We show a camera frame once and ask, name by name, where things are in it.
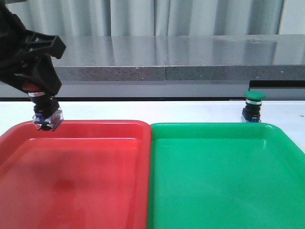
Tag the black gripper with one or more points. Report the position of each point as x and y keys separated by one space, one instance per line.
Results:
x=25 y=55

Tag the red mushroom push button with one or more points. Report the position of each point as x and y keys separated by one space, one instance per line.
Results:
x=47 y=112

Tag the green mushroom push button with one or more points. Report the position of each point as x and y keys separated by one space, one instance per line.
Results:
x=253 y=103

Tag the grey granite counter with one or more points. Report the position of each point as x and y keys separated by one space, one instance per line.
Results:
x=201 y=68

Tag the white pleated curtain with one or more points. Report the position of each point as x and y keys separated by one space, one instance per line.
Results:
x=161 y=17

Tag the red plastic tray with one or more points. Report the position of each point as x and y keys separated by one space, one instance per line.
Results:
x=87 y=174

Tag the green plastic tray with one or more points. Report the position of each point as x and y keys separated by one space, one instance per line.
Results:
x=225 y=176

